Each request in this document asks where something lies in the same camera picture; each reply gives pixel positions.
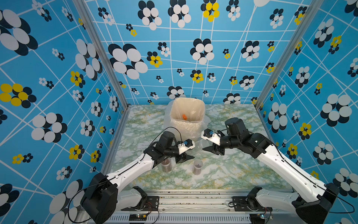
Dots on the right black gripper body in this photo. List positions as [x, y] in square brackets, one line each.
[229, 143]

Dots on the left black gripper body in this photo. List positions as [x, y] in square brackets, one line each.
[172, 152]

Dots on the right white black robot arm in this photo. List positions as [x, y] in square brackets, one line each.
[312, 199]

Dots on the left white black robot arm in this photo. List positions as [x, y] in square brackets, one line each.
[105, 193]

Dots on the left clear tea jar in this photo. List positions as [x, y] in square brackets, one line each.
[166, 165]

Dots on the middle small tea jar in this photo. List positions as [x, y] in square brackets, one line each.
[198, 165]

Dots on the clear plastic bin liner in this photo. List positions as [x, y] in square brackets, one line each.
[179, 126]

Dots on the cream plastic trash bin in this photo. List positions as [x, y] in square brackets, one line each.
[186, 119]

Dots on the left green circuit board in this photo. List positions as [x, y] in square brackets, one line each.
[138, 218]

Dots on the green circuit board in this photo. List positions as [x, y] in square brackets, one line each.
[257, 219]
[138, 218]

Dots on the right green circuit board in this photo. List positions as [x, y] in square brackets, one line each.
[257, 219]

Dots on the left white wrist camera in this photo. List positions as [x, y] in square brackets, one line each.
[186, 145]

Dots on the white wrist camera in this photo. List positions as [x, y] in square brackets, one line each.
[212, 136]
[186, 145]

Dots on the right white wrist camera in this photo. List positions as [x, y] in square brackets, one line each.
[212, 136]

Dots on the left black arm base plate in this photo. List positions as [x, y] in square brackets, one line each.
[150, 204]

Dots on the aluminium front rail frame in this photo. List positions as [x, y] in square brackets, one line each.
[200, 207]

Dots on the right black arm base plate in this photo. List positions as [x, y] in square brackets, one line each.
[239, 203]

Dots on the right aluminium corner post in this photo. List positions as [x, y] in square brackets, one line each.
[298, 34]

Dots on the aluminium corner post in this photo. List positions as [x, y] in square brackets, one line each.
[90, 26]
[298, 34]

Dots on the left aluminium corner post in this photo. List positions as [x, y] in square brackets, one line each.
[90, 26]

